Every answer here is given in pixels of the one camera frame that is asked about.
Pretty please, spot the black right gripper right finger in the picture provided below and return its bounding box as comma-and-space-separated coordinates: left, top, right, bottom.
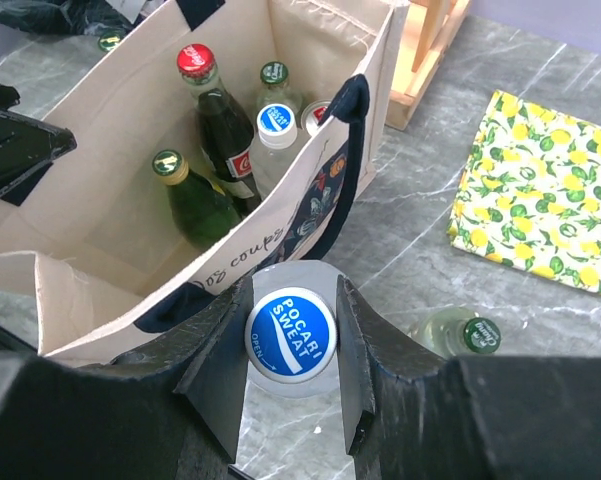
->
336, 277, 601, 479

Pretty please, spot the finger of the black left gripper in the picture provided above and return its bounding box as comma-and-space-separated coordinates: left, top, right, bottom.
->
0, 84, 77, 206

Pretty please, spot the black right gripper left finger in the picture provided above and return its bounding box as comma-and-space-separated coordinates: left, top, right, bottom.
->
0, 276, 254, 479

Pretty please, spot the beige canvas tote bag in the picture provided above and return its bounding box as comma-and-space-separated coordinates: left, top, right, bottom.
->
0, 0, 408, 366

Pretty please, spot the green glass bottle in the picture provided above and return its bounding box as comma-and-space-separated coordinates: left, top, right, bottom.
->
151, 149, 242, 251
97, 28, 127, 53

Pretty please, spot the dark cola glass bottle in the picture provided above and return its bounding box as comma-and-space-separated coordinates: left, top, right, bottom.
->
177, 43, 262, 217

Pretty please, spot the clear soda water bottle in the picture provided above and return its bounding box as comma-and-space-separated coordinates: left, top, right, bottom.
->
256, 60, 303, 119

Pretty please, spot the silver red soda can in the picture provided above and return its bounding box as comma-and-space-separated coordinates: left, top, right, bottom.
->
301, 100, 330, 137

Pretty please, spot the dark patterned hanging jacket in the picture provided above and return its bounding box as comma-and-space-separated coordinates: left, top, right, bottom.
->
9, 0, 171, 37

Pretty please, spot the lemon print cloth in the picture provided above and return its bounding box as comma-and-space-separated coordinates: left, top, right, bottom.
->
448, 90, 601, 295

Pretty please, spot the wooden clothes rack stand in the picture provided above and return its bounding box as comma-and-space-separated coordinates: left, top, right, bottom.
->
386, 0, 472, 130

